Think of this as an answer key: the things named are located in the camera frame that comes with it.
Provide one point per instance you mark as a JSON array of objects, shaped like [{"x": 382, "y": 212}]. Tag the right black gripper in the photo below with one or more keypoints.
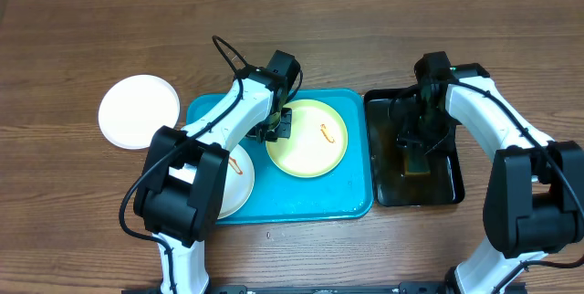
[{"x": 412, "y": 137}]

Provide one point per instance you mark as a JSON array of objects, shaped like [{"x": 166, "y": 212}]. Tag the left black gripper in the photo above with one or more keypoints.
[{"x": 283, "y": 131}]

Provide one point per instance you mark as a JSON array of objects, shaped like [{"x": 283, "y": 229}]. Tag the green yellow sponge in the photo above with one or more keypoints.
[{"x": 415, "y": 160}]

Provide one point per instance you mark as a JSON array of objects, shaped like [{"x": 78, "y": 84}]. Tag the yellow plate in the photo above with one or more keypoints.
[{"x": 317, "y": 143}]

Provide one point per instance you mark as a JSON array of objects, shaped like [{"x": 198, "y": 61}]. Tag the white plate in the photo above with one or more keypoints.
[{"x": 239, "y": 181}]

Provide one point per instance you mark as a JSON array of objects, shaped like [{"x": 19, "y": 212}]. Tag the pale pink plate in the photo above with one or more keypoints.
[{"x": 135, "y": 108}]

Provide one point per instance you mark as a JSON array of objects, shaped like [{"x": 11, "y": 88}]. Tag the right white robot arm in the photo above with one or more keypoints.
[{"x": 534, "y": 201}]

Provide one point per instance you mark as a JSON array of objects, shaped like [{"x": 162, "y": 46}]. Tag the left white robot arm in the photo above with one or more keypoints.
[{"x": 177, "y": 199}]

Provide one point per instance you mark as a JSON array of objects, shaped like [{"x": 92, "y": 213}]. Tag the black water tray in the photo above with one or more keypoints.
[{"x": 443, "y": 186}]

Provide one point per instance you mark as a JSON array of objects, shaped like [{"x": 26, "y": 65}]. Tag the teal plastic tray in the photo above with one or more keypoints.
[{"x": 344, "y": 192}]

